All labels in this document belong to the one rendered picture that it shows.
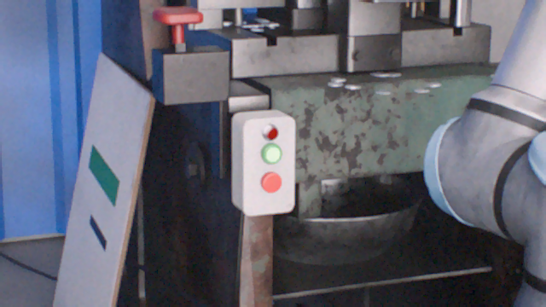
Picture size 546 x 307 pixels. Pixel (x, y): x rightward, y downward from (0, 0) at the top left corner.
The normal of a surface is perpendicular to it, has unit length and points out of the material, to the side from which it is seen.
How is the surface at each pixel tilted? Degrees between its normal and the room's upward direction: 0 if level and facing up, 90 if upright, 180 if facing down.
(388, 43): 90
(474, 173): 69
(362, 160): 90
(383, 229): 105
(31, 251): 0
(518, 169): 52
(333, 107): 90
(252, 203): 90
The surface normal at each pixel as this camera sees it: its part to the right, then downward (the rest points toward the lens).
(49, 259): 0.00, -0.97
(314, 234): -0.16, 0.48
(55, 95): -0.52, 0.20
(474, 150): -0.67, -0.36
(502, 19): 0.37, 0.23
